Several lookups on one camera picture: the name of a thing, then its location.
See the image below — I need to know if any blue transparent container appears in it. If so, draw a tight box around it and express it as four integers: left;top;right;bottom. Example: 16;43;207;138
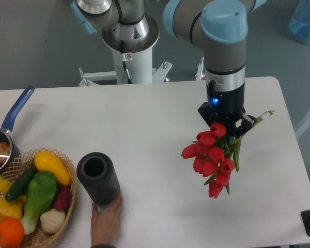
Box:
289;0;310;44

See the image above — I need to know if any dark grey ribbed vase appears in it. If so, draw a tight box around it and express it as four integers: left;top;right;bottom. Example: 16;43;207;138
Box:
76;152;120;206

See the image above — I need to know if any orange fruit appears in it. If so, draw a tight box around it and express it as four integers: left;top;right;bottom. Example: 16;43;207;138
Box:
0;218;24;247

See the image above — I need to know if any dark green cucumber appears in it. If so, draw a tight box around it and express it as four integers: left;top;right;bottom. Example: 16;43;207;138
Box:
5;163;38;201

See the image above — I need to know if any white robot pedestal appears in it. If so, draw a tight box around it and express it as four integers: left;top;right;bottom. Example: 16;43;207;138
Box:
78;12;206;87

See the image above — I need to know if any small yellow banana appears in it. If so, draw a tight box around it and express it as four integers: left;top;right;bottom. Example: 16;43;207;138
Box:
0;174;13;194

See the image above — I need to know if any person's bare hand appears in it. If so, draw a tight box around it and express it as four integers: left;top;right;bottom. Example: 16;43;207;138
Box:
90;192;123;247

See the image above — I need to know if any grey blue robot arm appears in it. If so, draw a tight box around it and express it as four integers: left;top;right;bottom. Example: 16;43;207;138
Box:
71;1;262;137

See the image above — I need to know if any green leafy cabbage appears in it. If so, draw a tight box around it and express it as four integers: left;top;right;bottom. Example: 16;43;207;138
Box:
20;171;58;235

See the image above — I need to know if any purple red radish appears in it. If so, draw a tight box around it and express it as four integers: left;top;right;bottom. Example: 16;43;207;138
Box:
53;186;72;210

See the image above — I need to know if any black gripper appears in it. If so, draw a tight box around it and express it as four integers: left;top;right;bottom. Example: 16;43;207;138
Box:
198;83;257;138

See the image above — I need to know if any blue handled saucepan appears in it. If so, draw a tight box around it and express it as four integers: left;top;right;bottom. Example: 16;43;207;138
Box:
0;86;35;174

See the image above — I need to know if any red tulip bouquet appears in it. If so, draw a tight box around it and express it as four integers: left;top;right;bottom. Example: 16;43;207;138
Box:
181;110;275;199

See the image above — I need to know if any brown bread roll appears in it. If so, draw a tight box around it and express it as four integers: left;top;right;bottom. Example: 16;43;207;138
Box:
0;142;10;165

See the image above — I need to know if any white garlic bulb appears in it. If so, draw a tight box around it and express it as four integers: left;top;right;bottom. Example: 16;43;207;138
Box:
40;209;65;234

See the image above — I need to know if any woven wicker basket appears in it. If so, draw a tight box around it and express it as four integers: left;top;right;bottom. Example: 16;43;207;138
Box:
2;148;77;247

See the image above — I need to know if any yellow bell pepper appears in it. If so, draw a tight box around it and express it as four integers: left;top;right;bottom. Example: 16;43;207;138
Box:
0;196;26;222

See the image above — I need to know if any yellow squash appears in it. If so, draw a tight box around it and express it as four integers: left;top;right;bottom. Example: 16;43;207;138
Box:
34;151;72;186

